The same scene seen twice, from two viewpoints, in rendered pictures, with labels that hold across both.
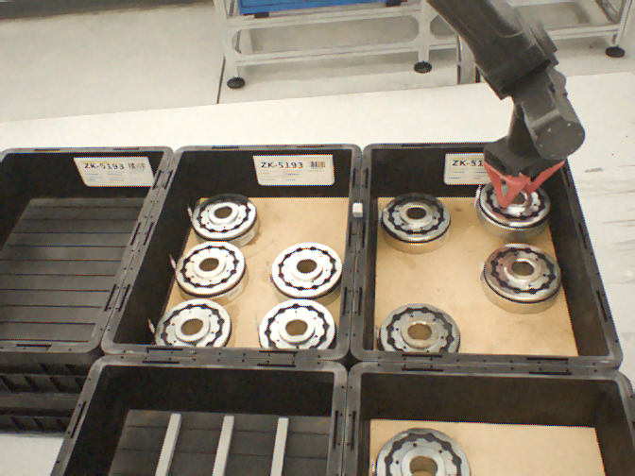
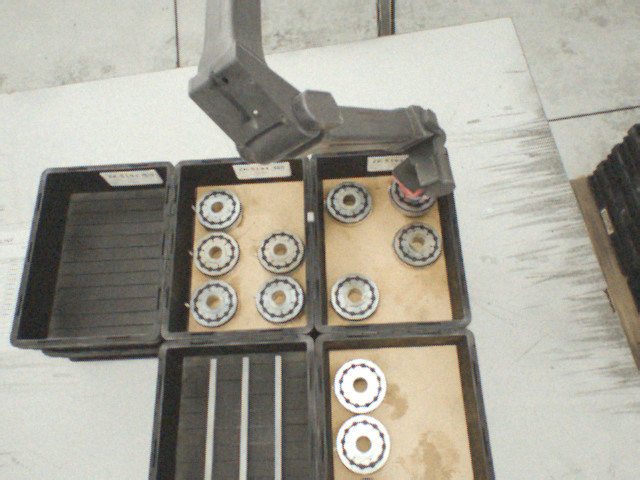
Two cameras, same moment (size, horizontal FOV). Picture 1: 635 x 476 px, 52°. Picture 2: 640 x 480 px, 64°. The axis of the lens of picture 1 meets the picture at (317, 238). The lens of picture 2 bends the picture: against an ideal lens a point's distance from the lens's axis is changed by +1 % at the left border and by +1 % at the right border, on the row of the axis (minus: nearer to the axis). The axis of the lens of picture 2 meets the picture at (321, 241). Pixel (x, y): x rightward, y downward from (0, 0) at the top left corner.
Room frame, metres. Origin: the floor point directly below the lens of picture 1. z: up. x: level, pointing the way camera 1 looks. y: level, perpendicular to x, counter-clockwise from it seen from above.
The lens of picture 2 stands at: (0.22, -0.05, 1.90)
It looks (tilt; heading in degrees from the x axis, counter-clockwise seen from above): 69 degrees down; 357
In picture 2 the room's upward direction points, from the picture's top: 10 degrees counter-clockwise
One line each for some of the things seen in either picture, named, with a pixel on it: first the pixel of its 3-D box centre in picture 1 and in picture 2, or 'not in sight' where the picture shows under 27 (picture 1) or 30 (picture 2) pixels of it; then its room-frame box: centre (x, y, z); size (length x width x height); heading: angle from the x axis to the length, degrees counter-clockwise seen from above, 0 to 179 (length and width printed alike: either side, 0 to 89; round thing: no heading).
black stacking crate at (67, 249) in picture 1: (57, 263); (110, 258); (0.69, 0.39, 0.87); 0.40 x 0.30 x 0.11; 170
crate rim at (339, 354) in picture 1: (248, 240); (240, 242); (0.64, 0.09, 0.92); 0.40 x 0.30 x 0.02; 170
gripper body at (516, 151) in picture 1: (529, 133); (423, 161); (0.69, -0.30, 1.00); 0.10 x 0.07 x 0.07; 118
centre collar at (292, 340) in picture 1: (297, 328); (279, 298); (0.52, 0.04, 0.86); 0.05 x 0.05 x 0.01
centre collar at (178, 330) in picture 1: (192, 328); (213, 302); (0.54, 0.18, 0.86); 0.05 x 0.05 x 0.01
